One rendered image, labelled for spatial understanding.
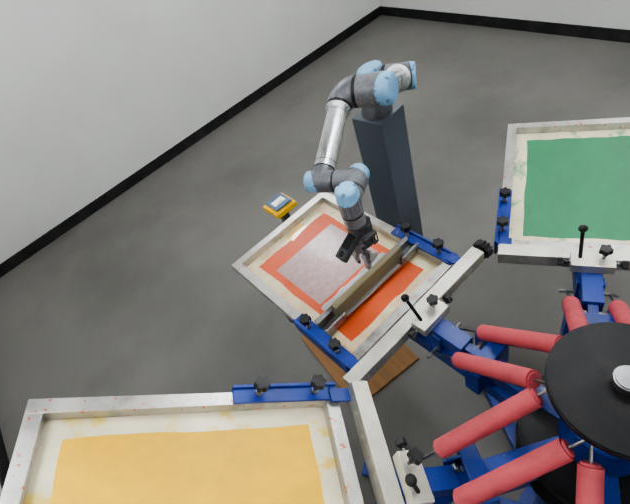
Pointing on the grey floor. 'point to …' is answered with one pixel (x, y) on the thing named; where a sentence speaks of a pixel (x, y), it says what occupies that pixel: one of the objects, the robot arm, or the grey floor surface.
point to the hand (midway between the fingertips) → (362, 265)
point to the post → (281, 210)
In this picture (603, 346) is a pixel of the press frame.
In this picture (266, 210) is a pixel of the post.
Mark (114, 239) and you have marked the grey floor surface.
